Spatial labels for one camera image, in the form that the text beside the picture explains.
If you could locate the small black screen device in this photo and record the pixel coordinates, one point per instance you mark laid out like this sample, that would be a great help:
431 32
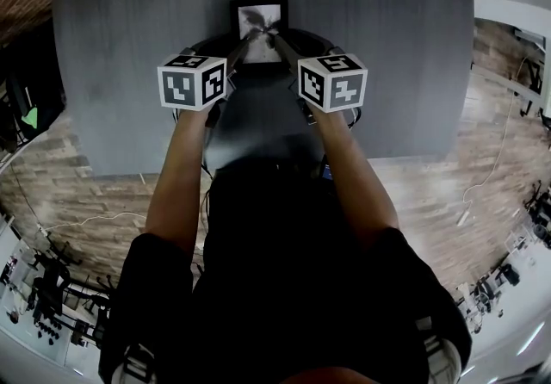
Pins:
326 170

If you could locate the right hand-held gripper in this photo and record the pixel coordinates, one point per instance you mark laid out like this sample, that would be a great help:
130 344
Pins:
340 85

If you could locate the grey work table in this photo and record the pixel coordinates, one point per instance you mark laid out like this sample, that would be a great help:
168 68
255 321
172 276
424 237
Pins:
129 29

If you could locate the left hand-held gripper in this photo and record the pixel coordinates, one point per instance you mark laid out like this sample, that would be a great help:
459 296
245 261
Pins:
181 87

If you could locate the person's left forearm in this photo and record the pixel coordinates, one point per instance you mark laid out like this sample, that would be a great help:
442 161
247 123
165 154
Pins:
176 184

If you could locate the person's right forearm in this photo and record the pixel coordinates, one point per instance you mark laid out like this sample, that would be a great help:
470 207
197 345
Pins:
357 184

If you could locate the black framed picture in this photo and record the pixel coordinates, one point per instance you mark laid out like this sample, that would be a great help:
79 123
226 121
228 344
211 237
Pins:
258 16

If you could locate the person's black shirt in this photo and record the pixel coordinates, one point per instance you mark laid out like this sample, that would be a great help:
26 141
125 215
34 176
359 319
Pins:
280 287

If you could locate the green paper arrow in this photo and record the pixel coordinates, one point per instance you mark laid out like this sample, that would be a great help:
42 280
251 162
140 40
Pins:
30 119

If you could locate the white power strip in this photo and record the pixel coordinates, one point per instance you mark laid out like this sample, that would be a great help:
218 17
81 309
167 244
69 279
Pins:
463 218

